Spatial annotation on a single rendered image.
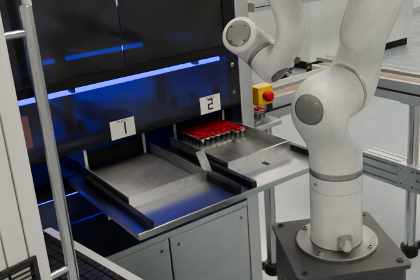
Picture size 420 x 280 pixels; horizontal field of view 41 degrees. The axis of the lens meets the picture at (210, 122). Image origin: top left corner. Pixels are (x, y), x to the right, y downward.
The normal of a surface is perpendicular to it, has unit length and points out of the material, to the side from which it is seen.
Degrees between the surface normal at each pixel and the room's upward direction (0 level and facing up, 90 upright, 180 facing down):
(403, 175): 90
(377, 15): 103
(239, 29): 63
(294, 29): 85
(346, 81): 47
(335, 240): 90
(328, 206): 90
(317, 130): 126
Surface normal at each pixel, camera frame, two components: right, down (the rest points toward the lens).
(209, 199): -0.07, -0.95
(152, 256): 0.58, 0.22
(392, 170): -0.81, 0.24
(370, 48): 0.08, 0.81
